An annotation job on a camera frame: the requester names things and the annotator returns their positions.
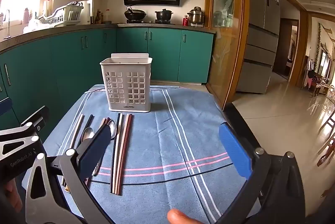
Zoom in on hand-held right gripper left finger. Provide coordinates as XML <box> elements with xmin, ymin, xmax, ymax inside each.
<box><xmin>25</xmin><ymin>124</ymin><xmax>113</xmax><ymax>224</ymax></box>

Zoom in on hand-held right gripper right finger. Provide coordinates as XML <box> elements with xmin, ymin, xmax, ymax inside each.
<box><xmin>216</xmin><ymin>103</ymin><xmax>308</xmax><ymax>224</ymax></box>

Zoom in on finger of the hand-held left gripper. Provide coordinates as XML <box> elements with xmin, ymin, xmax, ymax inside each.
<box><xmin>0</xmin><ymin>106</ymin><xmax>50</xmax><ymax>162</ymax></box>
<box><xmin>0</xmin><ymin>98</ymin><xmax>12</xmax><ymax>122</ymax></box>

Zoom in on steel spoon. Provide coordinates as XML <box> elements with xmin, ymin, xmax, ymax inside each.
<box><xmin>92</xmin><ymin>119</ymin><xmax>118</xmax><ymax>177</ymax></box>
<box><xmin>80</xmin><ymin>127</ymin><xmax>95</xmax><ymax>147</ymax></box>

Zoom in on pinkish brown chopstick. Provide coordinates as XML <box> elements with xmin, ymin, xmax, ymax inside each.
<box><xmin>116</xmin><ymin>113</ymin><xmax>130</xmax><ymax>195</ymax></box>

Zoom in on beige chopstick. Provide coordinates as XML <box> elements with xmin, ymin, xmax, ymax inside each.
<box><xmin>61</xmin><ymin>113</ymin><xmax>82</xmax><ymax>187</ymax></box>

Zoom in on white perforated utensil basket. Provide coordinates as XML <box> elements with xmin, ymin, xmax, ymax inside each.
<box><xmin>100</xmin><ymin>53</ymin><xmax>153</xmax><ymax>113</ymax></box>

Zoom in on person's left hand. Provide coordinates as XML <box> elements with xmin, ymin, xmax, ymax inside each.
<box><xmin>0</xmin><ymin>178</ymin><xmax>24</xmax><ymax>214</ymax></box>

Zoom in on person's right hand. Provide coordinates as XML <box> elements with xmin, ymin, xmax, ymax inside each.
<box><xmin>167</xmin><ymin>209</ymin><xmax>210</xmax><ymax>224</ymax></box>

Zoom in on blue striped cloth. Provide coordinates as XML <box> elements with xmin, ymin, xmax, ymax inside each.
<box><xmin>22</xmin><ymin>84</ymin><xmax>262</xmax><ymax>224</ymax></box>

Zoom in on steel faucet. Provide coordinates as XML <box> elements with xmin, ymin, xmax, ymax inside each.
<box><xmin>4</xmin><ymin>9</ymin><xmax>12</xmax><ymax>40</ymax></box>

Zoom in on wooden chair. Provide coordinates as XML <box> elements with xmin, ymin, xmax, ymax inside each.
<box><xmin>317</xmin><ymin>108</ymin><xmax>335</xmax><ymax>133</ymax></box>
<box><xmin>316</xmin><ymin>132</ymin><xmax>335</xmax><ymax>167</ymax></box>

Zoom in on white dish rack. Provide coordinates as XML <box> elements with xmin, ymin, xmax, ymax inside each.
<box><xmin>38</xmin><ymin>1</ymin><xmax>84</xmax><ymax>28</ymax></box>

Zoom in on grey refrigerator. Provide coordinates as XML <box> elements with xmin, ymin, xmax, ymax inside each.
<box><xmin>236</xmin><ymin>0</ymin><xmax>280</xmax><ymax>95</ymax></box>

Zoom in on green base cabinets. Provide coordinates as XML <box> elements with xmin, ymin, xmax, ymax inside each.
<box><xmin>0</xmin><ymin>26</ymin><xmax>215</xmax><ymax>135</ymax></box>

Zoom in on white countertop appliance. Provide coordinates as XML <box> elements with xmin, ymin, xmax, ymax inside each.
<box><xmin>79</xmin><ymin>0</ymin><xmax>94</xmax><ymax>25</ymax></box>

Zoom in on wooden glass sliding door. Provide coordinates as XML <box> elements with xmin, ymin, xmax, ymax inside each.
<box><xmin>204</xmin><ymin>0</ymin><xmax>250</xmax><ymax>109</ymax></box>

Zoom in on gas stove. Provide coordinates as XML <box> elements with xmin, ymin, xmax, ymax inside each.
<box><xmin>123</xmin><ymin>19</ymin><xmax>176</xmax><ymax>25</ymax></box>

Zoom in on black wok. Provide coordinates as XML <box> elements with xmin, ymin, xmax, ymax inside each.
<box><xmin>124</xmin><ymin>6</ymin><xmax>147</xmax><ymax>21</ymax></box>

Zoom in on stainless steel pot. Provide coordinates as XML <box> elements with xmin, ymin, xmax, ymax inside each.
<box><xmin>187</xmin><ymin>6</ymin><xmax>205</xmax><ymax>25</ymax></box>

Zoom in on black cooking pot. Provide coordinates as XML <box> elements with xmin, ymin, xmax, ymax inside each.
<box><xmin>154</xmin><ymin>9</ymin><xmax>174</xmax><ymax>21</ymax></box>

